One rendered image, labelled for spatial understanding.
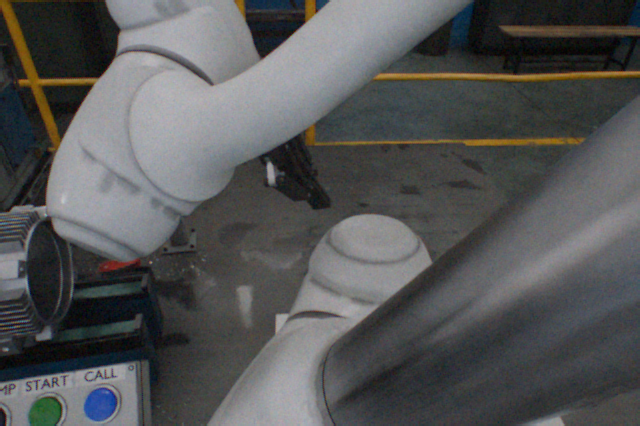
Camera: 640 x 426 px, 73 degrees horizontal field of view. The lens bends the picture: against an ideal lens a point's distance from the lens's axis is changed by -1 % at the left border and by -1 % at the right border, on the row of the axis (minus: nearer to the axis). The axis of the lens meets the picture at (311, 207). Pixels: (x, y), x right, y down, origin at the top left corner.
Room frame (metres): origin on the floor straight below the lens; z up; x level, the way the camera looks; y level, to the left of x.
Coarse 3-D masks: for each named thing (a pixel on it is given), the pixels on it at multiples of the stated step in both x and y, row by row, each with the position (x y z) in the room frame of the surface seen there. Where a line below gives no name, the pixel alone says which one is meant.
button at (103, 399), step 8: (96, 392) 0.24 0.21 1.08; (104, 392) 0.24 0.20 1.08; (112, 392) 0.24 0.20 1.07; (88, 400) 0.23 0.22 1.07; (96, 400) 0.23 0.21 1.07; (104, 400) 0.23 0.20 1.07; (112, 400) 0.23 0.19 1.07; (88, 408) 0.22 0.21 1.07; (96, 408) 0.22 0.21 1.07; (104, 408) 0.22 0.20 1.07; (112, 408) 0.23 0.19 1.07; (88, 416) 0.22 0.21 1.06; (96, 416) 0.22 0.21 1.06; (104, 416) 0.22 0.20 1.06
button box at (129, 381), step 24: (144, 360) 0.28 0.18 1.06; (0, 384) 0.24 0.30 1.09; (24, 384) 0.24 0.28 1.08; (48, 384) 0.24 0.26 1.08; (72, 384) 0.24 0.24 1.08; (96, 384) 0.25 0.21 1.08; (120, 384) 0.25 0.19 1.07; (144, 384) 0.26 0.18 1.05; (24, 408) 0.22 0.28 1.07; (72, 408) 0.23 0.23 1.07; (120, 408) 0.23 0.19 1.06; (144, 408) 0.24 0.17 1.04
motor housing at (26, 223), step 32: (0, 224) 0.46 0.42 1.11; (32, 224) 0.48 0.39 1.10; (0, 256) 0.42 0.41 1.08; (32, 256) 0.53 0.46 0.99; (64, 256) 0.53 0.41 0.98; (0, 288) 0.39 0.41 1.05; (32, 288) 0.49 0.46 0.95; (64, 288) 0.50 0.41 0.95; (0, 320) 0.37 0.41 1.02; (32, 320) 0.38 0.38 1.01; (64, 320) 0.45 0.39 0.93
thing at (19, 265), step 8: (32, 208) 0.52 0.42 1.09; (40, 208) 0.52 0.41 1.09; (48, 216) 0.52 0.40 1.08; (0, 264) 0.40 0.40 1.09; (8, 264) 0.40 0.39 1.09; (16, 264) 0.40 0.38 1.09; (24, 264) 0.42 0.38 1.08; (0, 272) 0.40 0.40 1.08; (8, 272) 0.40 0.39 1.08; (16, 272) 0.40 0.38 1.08; (24, 272) 0.41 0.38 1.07; (8, 280) 0.39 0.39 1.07; (48, 328) 0.40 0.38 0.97; (56, 328) 0.41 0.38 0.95; (40, 336) 0.39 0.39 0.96; (48, 336) 0.39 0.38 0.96; (56, 336) 0.41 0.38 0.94
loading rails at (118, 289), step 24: (96, 288) 0.53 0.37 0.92; (120, 288) 0.53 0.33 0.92; (144, 288) 0.52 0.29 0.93; (72, 312) 0.50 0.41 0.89; (96, 312) 0.50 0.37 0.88; (120, 312) 0.51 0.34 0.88; (144, 312) 0.52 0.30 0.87; (72, 336) 0.43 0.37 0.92; (96, 336) 0.42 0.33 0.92; (120, 336) 0.42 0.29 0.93; (144, 336) 0.44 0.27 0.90; (0, 360) 0.38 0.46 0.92; (24, 360) 0.39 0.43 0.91; (48, 360) 0.39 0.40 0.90; (72, 360) 0.40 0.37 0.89; (96, 360) 0.41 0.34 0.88; (120, 360) 0.41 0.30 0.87
